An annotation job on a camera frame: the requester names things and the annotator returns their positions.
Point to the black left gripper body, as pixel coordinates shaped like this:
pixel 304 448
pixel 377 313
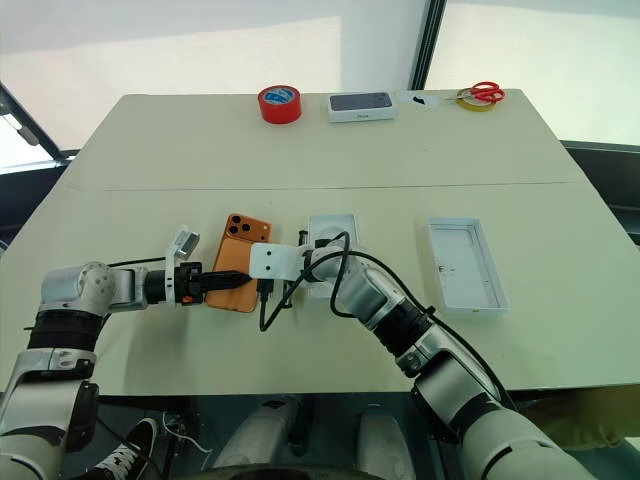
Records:
pixel 190 281

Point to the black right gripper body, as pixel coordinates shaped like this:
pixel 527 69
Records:
pixel 302 239

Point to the orange smartphone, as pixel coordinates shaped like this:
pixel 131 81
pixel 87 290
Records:
pixel 231 250

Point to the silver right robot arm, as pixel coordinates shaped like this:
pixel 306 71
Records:
pixel 370 295

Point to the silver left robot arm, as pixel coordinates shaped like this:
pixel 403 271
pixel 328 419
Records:
pixel 75 285

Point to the white phone box base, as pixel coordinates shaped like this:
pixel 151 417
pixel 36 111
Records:
pixel 332 225

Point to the closed printed phone box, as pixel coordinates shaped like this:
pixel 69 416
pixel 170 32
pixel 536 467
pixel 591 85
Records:
pixel 362 105

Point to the white phone box lid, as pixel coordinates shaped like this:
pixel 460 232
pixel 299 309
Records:
pixel 465 265

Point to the red tape roll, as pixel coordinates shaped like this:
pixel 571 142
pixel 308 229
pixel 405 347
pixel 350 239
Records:
pixel 280 107

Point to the white robot leg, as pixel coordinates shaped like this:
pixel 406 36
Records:
pixel 260 435
pixel 382 445

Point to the white card with black mark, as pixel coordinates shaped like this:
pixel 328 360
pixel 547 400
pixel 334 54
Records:
pixel 419 99

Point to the black and white sneaker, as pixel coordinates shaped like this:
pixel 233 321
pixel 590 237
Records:
pixel 122 452

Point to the yellow tape roll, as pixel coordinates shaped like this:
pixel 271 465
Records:
pixel 477 106

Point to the black window pillar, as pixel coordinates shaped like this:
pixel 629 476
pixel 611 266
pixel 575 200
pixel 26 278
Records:
pixel 427 40

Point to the khaki fabric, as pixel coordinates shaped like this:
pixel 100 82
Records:
pixel 580 415

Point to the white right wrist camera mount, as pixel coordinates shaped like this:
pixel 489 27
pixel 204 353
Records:
pixel 280 260

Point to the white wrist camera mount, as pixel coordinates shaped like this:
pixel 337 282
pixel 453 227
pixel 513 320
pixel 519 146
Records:
pixel 176 250
pixel 280 260

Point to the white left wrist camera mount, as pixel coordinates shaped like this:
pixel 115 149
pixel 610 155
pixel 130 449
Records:
pixel 176 250

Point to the dark slanted frame beam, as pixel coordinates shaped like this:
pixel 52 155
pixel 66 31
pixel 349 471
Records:
pixel 30 125

